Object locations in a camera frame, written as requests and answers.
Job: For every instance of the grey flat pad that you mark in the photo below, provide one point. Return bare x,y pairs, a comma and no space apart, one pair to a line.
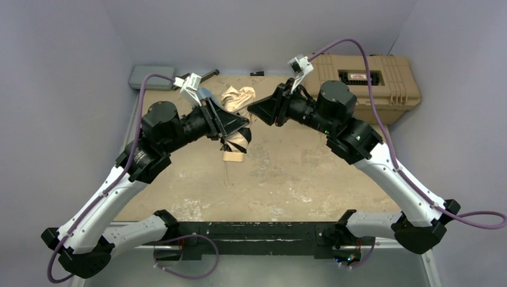
139,72

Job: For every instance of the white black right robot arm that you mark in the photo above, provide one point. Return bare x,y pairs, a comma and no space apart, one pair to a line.
420,223

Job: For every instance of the light blue umbrella case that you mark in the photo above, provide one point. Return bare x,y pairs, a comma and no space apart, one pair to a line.
204,96

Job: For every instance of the beige umbrella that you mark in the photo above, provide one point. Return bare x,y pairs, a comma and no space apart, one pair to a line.
235,146

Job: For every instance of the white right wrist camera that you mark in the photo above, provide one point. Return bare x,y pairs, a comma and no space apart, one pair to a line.
301,67

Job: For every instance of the tan plastic hard case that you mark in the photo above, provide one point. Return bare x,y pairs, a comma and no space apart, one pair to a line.
393,86

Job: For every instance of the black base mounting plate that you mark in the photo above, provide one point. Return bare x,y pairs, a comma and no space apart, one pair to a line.
319,240

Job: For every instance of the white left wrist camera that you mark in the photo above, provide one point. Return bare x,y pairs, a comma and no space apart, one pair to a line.
188,88

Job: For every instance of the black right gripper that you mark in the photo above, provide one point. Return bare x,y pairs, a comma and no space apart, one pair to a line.
282,105

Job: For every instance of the black metal clamp tool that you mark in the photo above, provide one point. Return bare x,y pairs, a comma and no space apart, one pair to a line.
204,77

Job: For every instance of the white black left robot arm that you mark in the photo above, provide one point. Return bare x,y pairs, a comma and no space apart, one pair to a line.
84,245

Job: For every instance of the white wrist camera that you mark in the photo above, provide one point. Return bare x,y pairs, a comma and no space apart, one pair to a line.
188,88
301,67

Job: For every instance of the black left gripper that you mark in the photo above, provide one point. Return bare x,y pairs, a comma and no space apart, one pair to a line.
213,120

